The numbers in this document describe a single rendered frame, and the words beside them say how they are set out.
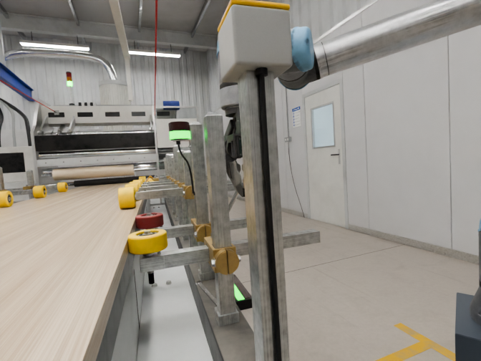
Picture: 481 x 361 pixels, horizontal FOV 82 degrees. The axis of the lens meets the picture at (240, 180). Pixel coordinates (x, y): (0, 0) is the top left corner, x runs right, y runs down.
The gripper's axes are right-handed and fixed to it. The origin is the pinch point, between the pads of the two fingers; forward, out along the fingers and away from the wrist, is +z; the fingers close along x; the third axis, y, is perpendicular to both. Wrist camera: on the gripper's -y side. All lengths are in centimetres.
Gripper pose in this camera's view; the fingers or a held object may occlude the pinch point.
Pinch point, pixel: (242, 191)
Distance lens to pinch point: 70.4
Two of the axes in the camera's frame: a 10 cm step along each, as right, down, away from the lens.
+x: 9.5, -0.8, 2.9
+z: 0.7, 10.0, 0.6
